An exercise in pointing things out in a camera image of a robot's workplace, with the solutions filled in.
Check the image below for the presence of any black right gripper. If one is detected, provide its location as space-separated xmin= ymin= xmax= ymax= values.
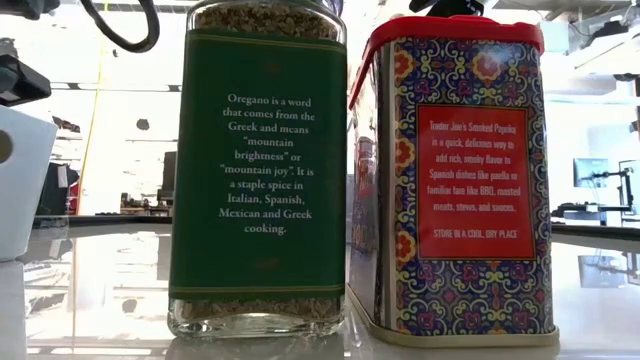
xmin=408 ymin=0 xmax=486 ymax=19

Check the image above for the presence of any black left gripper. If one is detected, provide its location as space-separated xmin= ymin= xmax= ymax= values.
xmin=0 ymin=37 xmax=53 ymax=109

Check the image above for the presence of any red-lidded smoked paprika tin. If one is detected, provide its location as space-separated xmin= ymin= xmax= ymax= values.
xmin=347 ymin=14 xmax=560 ymax=349

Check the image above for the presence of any green-lidded oregano glass jar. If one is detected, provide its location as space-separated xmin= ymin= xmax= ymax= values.
xmin=167 ymin=0 xmax=349 ymax=340

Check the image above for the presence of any white plastic bin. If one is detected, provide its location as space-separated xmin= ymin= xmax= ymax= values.
xmin=0 ymin=103 xmax=60 ymax=262

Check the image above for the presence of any dark hanging jacket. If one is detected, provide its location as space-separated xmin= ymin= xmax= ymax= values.
xmin=39 ymin=162 xmax=80 ymax=216

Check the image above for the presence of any large black monitor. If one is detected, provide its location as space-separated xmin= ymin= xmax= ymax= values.
xmin=162 ymin=151 xmax=177 ymax=204

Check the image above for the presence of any long yellow cable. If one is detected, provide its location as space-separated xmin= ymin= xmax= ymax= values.
xmin=74 ymin=0 xmax=109 ymax=216

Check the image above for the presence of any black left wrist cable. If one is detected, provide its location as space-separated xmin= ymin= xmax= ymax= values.
xmin=79 ymin=0 xmax=161 ymax=54

